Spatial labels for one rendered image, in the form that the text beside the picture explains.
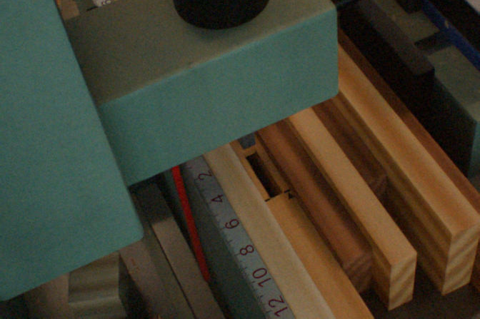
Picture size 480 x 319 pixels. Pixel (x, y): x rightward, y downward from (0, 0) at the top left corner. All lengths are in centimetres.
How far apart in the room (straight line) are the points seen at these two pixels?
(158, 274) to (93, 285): 6
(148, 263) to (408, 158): 26
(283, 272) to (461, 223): 10
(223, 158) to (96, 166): 16
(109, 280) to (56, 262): 20
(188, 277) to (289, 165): 16
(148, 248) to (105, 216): 26
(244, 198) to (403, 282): 11
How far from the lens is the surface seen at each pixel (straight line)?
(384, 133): 49
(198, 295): 62
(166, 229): 65
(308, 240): 49
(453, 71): 54
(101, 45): 43
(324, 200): 49
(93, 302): 62
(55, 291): 67
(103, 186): 39
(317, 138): 51
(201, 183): 50
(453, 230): 46
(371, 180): 50
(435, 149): 50
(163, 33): 42
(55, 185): 37
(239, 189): 50
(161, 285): 65
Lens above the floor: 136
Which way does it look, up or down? 51 degrees down
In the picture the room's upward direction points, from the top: 10 degrees counter-clockwise
